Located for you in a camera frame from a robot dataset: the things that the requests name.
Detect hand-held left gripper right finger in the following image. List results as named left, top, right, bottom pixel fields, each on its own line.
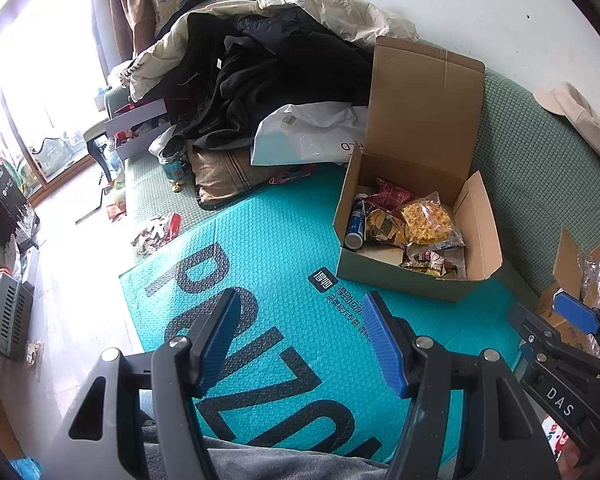
left=361, top=291, right=561, bottom=480

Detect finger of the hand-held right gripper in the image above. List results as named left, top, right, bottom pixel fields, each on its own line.
left=509, top=302, right=600, bottom=378
left=552, top=290, right=600, bottom=361

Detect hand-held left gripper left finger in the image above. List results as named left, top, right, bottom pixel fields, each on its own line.
left=50, top=287, right=242, bottom=480

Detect striped stick snack packet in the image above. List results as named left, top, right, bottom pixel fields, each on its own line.
left=402, top=249, right=456, bottom=278

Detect brown snack packet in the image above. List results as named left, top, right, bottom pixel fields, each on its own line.
left=365, top=207, right=408, bottom=248

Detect blue white tube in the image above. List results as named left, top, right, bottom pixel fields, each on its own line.
left=344, top=199, right=368, bottom=251

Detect waffle snack packet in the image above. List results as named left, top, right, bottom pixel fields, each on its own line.
left=400, top=191, right=466, bottom=251

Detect dark red snack packet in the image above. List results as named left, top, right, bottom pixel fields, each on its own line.
left=365, top=177, right=416, bottom=211

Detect brown cardboard box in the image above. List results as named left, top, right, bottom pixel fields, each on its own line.
left=332, top=35, right=503, bottom=303

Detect clear bag of snacks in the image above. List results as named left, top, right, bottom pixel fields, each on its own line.
left=131, top=212, right=183, bottom=256

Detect person's right hand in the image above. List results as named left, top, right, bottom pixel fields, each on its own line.
left=555, top=437, right=598, bottom=480

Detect small cardboard box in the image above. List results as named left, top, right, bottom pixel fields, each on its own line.
left=535, top=227, right=600, bottom=361

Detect teal bubble mailer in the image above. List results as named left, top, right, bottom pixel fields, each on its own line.
left=119, top=162, right=523, bottom=466

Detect green quilted sofa cover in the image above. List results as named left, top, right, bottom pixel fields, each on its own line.
left=102, top=67, right=600, bottom=306

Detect brown cushion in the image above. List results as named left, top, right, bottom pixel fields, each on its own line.
left=185, top=145, right=271, bottom=211

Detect red pink packet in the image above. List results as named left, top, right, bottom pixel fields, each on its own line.
left=270, top=166, right=313, bottom=186

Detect teal jar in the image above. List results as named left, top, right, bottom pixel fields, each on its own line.
left=157, top=135, right=188, bottom=183

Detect beige cap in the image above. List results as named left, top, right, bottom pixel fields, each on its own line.
left=532, top=81, right=600, bottom=171

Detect white plastic bag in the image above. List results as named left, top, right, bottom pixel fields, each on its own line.
left=250, top=102, right=371, bottom=166

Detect white paper box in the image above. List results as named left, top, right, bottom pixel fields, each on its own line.
left=104, top=99, right=168, bottom=161

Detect blue plastic bag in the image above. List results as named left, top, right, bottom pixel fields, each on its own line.
left=7, top=457, right=43, bottom=480

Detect black crate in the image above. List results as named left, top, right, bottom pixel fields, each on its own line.
left=0, top=162, right=28, bottom=246

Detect pile of black clothes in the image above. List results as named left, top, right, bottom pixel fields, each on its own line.
left=150, top=0, right=376, bottom=151

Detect brown curtain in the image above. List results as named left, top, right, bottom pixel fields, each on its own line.
left=92, top=0, right=153, bottom=63

